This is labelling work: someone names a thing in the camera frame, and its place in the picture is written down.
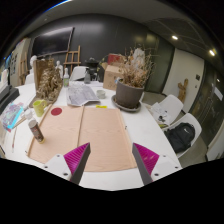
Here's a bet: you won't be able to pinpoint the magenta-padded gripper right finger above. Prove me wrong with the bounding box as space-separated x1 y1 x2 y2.
132 142 183 186

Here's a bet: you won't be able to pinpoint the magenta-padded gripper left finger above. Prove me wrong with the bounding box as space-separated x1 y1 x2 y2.
43 142 92 185

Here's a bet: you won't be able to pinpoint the clear bottle with white cap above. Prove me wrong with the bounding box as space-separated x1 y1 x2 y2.
27 118 46 145

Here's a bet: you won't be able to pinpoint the black backpack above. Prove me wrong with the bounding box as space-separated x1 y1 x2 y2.
164 122 196 154

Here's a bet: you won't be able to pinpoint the flat round red coaster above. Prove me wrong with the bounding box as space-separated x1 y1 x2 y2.
50 107 63 117

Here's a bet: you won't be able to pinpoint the grey plant saucer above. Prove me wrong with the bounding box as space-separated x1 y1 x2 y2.
110 94 143 113

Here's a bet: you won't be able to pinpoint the white chair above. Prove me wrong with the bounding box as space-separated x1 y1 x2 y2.
69 65 89 82
24 73 35 85
149 94 184 126
166 112 203 159

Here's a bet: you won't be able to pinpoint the yellow-green mug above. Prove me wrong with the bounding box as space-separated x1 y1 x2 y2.
32 99 49 118

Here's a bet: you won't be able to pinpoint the thin wooden stick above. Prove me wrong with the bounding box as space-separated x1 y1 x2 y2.
11 125 18 154

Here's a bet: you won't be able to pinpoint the newspaper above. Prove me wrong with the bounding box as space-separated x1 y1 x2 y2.
65 82 101 108

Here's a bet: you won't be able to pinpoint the small glass cup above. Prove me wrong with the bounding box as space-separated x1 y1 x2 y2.
95 89 107 100

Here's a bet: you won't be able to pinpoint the dried plant in dark pot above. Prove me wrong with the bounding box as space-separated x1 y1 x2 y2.
114 47 156 109

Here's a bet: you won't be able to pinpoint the colourful painting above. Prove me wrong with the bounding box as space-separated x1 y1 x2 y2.
0 101 25 133

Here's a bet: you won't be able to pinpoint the wooden figure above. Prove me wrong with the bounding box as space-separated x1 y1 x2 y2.
177 78 189 104

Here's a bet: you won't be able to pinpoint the white spray bottle green label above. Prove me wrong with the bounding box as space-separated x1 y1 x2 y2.
62 67 70 88

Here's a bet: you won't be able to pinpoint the golden relief sculpture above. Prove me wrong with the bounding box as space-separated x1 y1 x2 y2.
32 58 64 105

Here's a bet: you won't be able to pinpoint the grey spray bottle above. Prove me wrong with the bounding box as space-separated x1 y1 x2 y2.
83 68 92 85

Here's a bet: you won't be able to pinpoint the black flat case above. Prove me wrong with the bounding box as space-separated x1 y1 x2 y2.
0 88 20 114
0 84 13 101

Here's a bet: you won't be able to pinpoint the cardboard box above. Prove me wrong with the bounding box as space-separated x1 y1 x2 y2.
102 64 126 92

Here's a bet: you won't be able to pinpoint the white plaster bust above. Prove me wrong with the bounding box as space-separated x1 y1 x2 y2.
55 60 64 79
29 54 38 74

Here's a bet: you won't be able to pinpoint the wooden easel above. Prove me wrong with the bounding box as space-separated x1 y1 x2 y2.
19 51 29 84
63 45 82 75

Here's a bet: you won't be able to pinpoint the red box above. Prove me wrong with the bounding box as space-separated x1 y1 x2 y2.
107 53 126 66

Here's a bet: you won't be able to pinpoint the beige cabinet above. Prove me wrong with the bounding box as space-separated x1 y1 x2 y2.
9 37 32 87

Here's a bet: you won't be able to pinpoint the recessed ceiling lights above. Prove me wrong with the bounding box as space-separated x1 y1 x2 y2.
171 34 217 57

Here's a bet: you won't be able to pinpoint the long ceiling light strip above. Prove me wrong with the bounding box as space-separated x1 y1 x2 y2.
46 0 73 9

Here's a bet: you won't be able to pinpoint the wooden handled wire tool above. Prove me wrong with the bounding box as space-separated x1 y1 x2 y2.
12 114 29 130

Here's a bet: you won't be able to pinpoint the dark wall screen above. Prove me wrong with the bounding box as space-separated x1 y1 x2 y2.
30 26 75 58

